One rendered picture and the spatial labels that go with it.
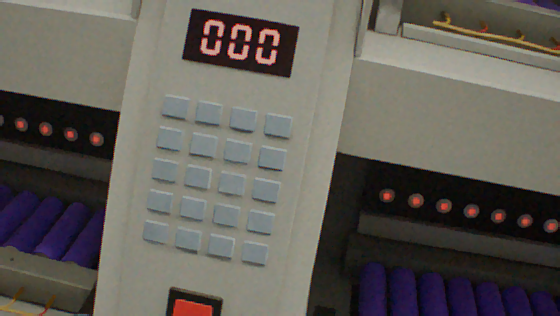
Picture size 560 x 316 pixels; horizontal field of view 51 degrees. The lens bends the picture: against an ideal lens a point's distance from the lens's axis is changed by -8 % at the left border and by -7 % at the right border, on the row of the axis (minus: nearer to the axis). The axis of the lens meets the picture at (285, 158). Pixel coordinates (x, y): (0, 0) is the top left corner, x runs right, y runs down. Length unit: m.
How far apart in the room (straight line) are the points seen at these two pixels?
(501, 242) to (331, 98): 0.23
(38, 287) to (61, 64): 0.14
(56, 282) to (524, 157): 0.26
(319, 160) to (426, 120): 0.05
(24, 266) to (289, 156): 0.19
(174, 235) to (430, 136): 0.12
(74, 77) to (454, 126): 0.17
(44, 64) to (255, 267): 0.13
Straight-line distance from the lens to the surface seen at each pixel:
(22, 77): 0.31
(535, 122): 0.28
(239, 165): 0.26
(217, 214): 0.26
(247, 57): 0.26
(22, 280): 0.38
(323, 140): 0.26
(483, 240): 0.45
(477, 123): 0.27
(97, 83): 0.29
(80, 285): 0.36
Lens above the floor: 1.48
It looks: 5 degrees down
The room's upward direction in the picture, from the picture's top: 11 degrees clockwise
